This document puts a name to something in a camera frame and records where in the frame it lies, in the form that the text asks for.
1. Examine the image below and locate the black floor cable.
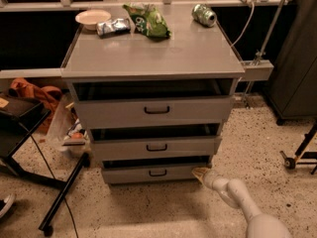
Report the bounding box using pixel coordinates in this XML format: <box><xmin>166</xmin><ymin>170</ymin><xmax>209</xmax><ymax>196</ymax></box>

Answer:
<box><xmin>19</xmin><ymin>122</ymin><xmax>80</xmax><ymax>238</ymax></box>

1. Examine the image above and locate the grey drawer cabinet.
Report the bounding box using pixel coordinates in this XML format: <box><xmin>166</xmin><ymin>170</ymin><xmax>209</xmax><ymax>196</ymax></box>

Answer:
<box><xmin>60</xmin><ymin>2</ymin><xmax>246</xmax><ymax>183</ymax></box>

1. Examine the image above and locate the green chip bag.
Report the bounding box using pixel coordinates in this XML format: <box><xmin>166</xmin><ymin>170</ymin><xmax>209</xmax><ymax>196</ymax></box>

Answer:
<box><xmin>123</xmin><ymin>3</ymin><xmax>171</xmax><ymax>38</ymax></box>

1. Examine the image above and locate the grey bottom drawer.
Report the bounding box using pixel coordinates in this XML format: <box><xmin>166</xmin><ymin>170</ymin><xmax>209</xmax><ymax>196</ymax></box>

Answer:
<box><xmin>101</xmin><ymin>156</ymin><xmax>211</xmax><ymax>184</ymax></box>

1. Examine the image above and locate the grey top drawer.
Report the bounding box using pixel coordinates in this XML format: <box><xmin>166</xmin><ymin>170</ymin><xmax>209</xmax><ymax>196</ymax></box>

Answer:
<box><xmin>75</xmin><ymin>97</ymin><xmax>233</xmax><ymax>129</ymax></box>

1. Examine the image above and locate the grey drawer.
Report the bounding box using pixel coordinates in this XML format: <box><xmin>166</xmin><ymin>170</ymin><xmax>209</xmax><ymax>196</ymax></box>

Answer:
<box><xmin>75</xmin><ymin>97</ymin><xmax>233</xmax><ymax>129</ymax></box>
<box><xmin>92</xmin><ymin>136</ymin><xmax>221</xmax><ymax>161</ymax></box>
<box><xmin>101</xmin><ymin>156</ymin><xmax>211</xmax><ymax>184</ymax></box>

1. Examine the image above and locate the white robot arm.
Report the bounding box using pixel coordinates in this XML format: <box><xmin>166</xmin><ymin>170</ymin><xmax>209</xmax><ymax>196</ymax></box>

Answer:
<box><xmin>192</xmin><ymin>168</ymin><xmax>293</xmax><ymax>238</ymax></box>

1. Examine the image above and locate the clear plastic trash bag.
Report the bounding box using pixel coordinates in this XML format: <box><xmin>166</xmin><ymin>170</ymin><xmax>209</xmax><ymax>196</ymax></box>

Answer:
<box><xmin>47</xmin><ymin>92</ymin><xmax>91</xmax><ymax>157</ymax></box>

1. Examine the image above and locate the white bowl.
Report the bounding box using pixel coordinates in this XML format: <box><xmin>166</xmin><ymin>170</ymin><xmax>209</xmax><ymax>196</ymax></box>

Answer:
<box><xmin>75</xmin><ymin>9</ymin><xmax>111</xmax><ymax>31</ymax></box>

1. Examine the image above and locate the grey middle drawer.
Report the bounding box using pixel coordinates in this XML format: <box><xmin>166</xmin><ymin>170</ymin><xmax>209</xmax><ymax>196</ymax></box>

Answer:
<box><xmin>92</xmin><ymin>136</ymin><xmax>221</xmax><ymax>161</ymax></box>

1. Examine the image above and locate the dark grey cabinet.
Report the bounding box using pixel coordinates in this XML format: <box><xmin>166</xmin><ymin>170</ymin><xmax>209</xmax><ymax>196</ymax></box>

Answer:
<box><xmin>264</xmin><ymin>0</ymin><xmax>317</xmax><ymax>125</ymax></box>

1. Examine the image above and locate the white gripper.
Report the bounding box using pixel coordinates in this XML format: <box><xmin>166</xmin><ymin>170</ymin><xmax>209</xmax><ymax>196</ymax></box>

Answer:
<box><xmin>192</xmin><ymin>167</ymin><xmax>228</xmax><ymax>190</ymax></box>

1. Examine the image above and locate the grey horizontal rail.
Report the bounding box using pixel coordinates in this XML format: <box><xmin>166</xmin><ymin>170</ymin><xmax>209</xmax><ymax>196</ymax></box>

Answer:
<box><xmin>0</xmin><ymin>59</ymin><xmax>273</xmax><ymax>81</ymax></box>

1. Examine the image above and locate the black wheeled tripod base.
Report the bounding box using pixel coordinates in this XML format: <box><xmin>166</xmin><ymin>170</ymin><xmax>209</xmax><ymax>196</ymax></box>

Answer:
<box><xmin>280</xmin><ymin>122</ymin><xmax>317</xmax><ymax>175</ymax></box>

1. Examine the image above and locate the orange backpack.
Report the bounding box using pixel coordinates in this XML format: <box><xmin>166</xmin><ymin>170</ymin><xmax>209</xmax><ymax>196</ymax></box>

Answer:
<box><xmin>10</xmin><ymin>77</ymin><xmax>62</xmax><ymax>133</ymax></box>

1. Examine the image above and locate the crushed silver blue packet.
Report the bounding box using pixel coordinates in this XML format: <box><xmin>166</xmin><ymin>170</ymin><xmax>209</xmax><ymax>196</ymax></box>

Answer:
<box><xmin>96</xmin><ymin>18</ymin><xmax>131</xmax><ymax>37</ymax></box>

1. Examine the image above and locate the white power cable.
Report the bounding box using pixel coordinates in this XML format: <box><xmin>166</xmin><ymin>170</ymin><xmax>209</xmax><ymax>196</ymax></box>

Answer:
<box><xmin>230</xmin><ymin>1</ymin><xmax>257</xmax><ymax>49</ymax></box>

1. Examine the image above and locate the black side table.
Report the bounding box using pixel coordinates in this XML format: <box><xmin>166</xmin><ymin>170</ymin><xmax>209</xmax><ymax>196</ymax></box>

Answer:
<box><xmin>0</xmin><ymin>93</ymin><xmax>90</xmax><ymax>237</ymax></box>

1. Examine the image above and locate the metal pole with clamp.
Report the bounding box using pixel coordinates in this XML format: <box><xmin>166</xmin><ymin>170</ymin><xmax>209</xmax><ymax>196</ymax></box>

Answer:
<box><xmin>242</xmin><ymin>0</ymin><xmax>287</xmax><ymax>109</ymax></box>

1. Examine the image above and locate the black sneaker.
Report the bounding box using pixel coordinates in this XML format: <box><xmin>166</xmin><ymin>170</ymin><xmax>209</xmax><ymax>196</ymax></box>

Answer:
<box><xmin>0</xmin><ymin>193</ymin><xmax>16</xmax><ymax>218</ymax></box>

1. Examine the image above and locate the green soda can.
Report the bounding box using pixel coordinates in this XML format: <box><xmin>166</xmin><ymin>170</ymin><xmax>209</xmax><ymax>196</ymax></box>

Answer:
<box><xmin>191</xmin><ymin>4</ymin><xmax>217</xmax><ymax>28</ymax></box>

